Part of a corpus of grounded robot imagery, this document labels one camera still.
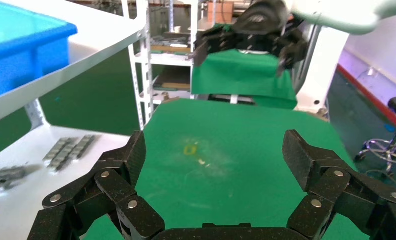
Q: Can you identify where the blue plastic bin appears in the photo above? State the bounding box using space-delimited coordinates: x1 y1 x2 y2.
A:
0 0 79 102

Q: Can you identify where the grey metal clip strip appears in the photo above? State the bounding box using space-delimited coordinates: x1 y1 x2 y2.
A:
0 164 42 179
50 139 86 173
68 133 98 160
42 137 75 164
0 175 27 187

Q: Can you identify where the white shelf board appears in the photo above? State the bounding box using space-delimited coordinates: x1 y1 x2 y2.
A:
0 125 134 240
0 0 150 128

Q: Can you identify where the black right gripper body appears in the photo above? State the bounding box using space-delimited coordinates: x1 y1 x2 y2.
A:
233 0 290 36

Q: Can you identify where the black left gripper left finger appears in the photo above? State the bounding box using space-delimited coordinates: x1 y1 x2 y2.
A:
27 130 166 240

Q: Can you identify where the brown cardboard box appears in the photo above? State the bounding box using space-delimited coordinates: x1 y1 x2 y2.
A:
207 0 236 24

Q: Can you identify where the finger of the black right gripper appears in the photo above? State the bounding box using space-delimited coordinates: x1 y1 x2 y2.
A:
192 24 262 68
260 19 309 78

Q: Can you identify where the white slotted rack post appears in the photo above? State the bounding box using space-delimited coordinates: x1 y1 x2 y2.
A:
121 0 154 131

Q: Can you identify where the green table cloth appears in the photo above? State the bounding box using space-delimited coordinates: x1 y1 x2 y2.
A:
83 98 373 240
190 48 299 111

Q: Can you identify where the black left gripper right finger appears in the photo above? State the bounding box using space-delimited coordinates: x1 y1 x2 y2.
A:
281 129 396 240

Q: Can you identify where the white storage rack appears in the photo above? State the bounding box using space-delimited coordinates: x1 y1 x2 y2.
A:
149 0 201 101

